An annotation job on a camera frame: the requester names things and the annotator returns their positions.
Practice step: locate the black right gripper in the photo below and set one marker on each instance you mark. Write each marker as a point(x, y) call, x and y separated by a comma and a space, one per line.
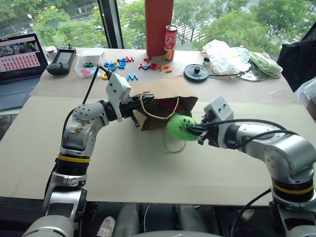
point(209, 123)

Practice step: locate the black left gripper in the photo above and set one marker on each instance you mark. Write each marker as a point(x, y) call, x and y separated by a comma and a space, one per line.
point(128, 106)

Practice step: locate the green plush toy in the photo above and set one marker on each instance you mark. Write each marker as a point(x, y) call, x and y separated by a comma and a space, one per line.
point(177, 126)

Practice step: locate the brown paper bag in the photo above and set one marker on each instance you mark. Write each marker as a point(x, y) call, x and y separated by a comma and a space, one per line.
point(163, 89)

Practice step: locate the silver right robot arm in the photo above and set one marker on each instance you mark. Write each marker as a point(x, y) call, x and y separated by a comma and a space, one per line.
point(284, 153)

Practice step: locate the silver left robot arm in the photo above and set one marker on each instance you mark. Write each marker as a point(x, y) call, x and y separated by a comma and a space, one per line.
point(81, 128)

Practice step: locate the red plush toy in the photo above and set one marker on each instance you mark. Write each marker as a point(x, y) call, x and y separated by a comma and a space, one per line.
point(168, 106)

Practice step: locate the translucent white plastic bag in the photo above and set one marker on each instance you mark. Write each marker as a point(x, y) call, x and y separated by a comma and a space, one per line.
point(307, 92)

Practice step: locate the black bag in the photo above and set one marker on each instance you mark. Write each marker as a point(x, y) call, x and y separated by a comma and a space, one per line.
point(296, 64)

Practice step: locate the blue letter M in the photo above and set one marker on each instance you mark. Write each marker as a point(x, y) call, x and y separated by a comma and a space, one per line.
point(132, 77)

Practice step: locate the orange letter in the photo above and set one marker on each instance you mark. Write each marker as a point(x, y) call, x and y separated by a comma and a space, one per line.
point(168, 69)

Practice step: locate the blue letter E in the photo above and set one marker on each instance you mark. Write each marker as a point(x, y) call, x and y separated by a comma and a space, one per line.
point(122, 65)

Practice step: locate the yellow letter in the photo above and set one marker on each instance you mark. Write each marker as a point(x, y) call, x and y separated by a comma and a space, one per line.
point(105, 75)

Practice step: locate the blue round letter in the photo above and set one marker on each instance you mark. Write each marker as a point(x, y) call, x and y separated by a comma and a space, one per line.
point(112, 66)

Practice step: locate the red letter M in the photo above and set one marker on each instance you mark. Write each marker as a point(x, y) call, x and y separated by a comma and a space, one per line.
point(130, 59)

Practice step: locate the black round disc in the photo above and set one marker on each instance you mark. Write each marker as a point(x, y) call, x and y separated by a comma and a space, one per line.
point(196, 72)

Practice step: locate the red letter in box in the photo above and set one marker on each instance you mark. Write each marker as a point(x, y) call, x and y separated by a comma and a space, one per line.
point(84, 72)

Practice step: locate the clear plastic box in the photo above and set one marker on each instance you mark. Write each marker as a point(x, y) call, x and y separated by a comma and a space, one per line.
point(95, 58)

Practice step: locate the green letter in box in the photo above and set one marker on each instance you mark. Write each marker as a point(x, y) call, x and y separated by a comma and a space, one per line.
point(88, 64)

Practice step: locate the red soda can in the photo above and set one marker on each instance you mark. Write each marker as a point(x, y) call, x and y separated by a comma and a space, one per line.
point(170, 40)

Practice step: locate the round glass lid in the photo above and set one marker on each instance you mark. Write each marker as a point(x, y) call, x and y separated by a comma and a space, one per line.
point(254, 77)

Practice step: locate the tall red box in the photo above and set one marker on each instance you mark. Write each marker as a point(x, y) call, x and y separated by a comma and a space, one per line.
point(158, 27)

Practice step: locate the black handheld controller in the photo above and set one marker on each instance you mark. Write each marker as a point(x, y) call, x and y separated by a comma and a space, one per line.
point(61, 60)

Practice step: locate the light green cloth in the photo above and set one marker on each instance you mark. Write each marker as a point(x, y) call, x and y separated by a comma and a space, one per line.
point(265, 64)

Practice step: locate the silver robot torso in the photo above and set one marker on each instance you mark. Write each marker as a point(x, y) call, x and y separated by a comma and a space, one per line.
point(172, 234)

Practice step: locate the white cup purple lid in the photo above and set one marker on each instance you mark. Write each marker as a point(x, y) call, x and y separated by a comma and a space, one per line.
point(50, 52)

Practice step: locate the white shoe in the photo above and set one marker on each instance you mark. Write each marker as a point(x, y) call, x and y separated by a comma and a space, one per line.
point(106, 225)

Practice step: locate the open laptop computer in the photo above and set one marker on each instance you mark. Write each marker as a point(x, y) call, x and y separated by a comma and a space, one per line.
point(17, 64)

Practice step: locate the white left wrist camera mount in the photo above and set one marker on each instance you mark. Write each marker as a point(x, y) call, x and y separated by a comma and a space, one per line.
point(117, 85)

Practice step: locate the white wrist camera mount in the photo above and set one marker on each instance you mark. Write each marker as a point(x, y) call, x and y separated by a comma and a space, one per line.
point(117, 85)
point(221, 107)

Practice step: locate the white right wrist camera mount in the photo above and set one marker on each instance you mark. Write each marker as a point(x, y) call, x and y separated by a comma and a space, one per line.
point(221, 107)

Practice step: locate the black window frame post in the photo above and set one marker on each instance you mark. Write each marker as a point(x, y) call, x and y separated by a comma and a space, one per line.
point(111, 22)

